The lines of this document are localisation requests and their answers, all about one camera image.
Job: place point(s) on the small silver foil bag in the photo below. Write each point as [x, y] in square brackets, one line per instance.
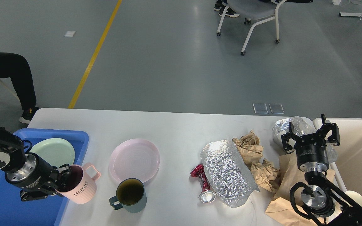
[301, 128]

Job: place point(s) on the beige plastic bin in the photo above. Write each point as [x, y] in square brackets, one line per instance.
[348, 166]

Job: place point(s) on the crushed red can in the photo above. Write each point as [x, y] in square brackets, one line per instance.
[206, 195]

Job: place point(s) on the grey white office chair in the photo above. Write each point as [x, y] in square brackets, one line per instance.
[257, 10]

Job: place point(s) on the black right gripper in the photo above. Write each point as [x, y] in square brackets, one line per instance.
[311, 149]

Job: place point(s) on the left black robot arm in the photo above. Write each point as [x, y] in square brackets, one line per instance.
[12, 149]

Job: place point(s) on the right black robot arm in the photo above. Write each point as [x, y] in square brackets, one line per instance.
[318, 199]

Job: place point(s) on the teal mug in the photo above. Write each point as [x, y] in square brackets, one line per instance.
[130, 195]

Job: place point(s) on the blue plastic tray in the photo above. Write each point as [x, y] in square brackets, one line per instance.
[42, 212]

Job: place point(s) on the large silver foil bag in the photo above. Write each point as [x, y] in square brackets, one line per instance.
[227, 173]

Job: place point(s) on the white paper cup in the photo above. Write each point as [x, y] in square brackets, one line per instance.
[355, 196]

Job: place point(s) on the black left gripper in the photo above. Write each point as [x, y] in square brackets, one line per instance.
[34, 178]

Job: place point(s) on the pink ribbed mug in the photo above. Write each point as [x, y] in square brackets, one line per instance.
[81, 184]

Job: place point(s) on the crumpled brown paper upper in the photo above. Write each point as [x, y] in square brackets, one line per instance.
[249, 148]

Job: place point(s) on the flat brown paper bag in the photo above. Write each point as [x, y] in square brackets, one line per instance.
[280, 208]

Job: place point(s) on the pink plate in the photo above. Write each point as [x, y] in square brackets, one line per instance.
[135, 158]

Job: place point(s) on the light green plate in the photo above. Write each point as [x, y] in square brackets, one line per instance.
[55, 151]

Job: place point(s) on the person in black left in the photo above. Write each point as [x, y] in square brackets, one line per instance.
[16, 67]

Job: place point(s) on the walking person black sneakers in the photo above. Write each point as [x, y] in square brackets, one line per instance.
[220, 6]

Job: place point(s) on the crumpled brown paper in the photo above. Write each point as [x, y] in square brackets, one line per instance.
[266, 175]
[249, 148]

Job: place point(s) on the crumpled brown paper lower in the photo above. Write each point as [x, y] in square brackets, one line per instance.
[266, 175]

